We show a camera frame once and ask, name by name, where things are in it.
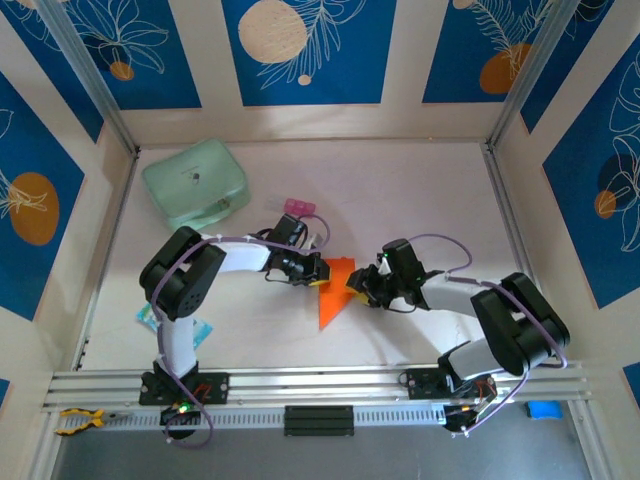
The orange paper sheet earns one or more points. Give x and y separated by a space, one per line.
336 300

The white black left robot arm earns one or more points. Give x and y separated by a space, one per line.
177 350

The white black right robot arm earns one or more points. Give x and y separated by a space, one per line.
465 360

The pink clear pill box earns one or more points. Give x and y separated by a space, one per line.
300 206

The teal wipes packet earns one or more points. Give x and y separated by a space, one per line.
202 332

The mint green zip case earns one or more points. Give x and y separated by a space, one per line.
195 175

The blue sponge block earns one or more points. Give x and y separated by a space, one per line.
542 411

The aluminium mounting rail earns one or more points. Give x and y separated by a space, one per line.
320 382

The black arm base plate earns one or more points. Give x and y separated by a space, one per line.
217 387
422 385

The aluminium side rail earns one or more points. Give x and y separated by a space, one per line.
515 240
109 260

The black bracket block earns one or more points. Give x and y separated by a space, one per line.
320 421

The aluminium frame post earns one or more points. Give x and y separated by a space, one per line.
91 75
531 75

